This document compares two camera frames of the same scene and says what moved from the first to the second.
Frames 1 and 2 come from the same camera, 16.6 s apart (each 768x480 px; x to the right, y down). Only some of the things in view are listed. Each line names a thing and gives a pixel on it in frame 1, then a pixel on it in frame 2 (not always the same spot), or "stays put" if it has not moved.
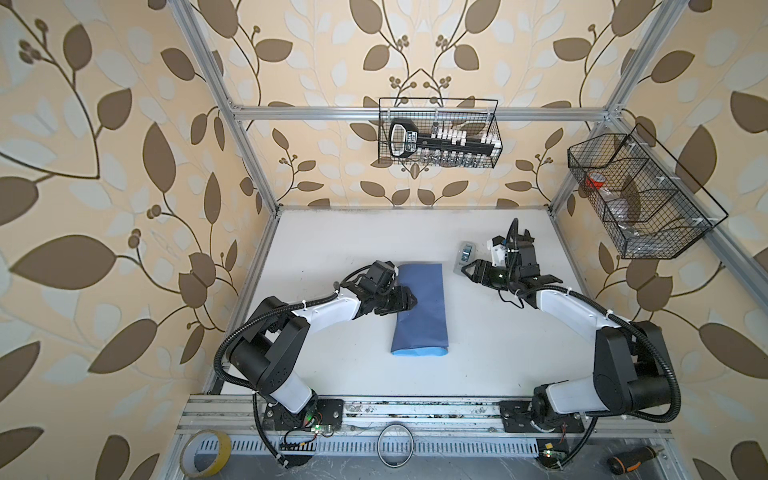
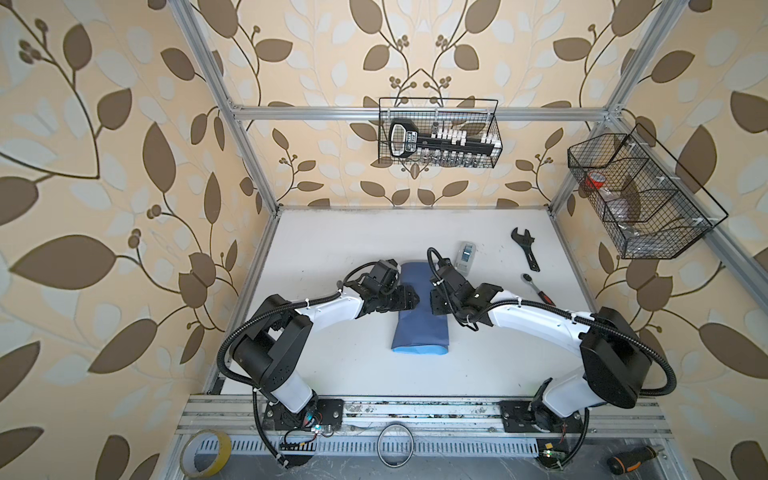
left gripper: [405, 299] stays put
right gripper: [481, 270] to [434, 303]
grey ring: [379, 452] stays put
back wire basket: [440, 132] stays put
